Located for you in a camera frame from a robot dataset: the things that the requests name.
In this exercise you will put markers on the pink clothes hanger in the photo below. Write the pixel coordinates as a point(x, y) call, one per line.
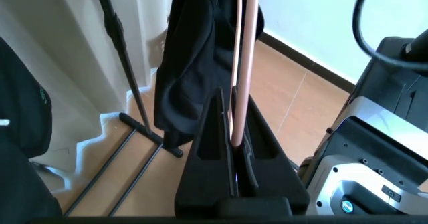
point(249, 50)

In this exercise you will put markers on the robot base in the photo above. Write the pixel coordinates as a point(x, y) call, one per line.
point(368, 143)

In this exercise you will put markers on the black clothes rack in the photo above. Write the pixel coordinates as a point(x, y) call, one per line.
point(115, 30)

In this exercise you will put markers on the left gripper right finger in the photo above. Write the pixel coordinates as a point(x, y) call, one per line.
point(274, 180)

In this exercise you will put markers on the black garment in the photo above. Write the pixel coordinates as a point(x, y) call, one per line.
point(197, 50)
point(23, 117)

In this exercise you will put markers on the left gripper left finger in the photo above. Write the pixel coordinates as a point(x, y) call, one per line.
point(205, 180)

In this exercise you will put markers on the beige curtain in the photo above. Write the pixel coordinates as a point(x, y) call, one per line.
point(67, 50)

